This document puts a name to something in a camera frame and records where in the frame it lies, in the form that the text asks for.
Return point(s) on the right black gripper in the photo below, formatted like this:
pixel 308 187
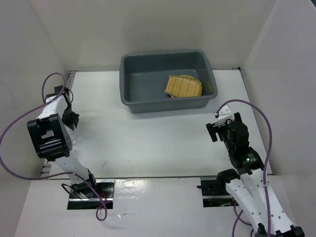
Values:
pixel 212 128

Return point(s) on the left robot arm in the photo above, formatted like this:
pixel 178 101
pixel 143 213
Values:
pixel 50 135

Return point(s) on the grey plastic bin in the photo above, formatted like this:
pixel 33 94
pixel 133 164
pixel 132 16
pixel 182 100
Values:
pixel 143 78

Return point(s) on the woven bamboo basket tray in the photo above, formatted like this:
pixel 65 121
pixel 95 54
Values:
pixel 183 86

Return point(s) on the aluminium table edge rail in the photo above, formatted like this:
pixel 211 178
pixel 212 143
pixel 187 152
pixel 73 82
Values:
pixel 58 146

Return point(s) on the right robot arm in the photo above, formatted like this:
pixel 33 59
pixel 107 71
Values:
pixel 245 181

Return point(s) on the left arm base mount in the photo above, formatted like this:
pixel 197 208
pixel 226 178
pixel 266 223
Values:
pixel 104 188

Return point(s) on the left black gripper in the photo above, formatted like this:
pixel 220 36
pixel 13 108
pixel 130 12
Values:
pixel 73 122

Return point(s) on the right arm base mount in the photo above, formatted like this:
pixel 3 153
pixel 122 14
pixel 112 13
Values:
pixel 212 196

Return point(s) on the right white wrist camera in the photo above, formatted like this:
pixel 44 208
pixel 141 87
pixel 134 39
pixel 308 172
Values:
pixel 224 116

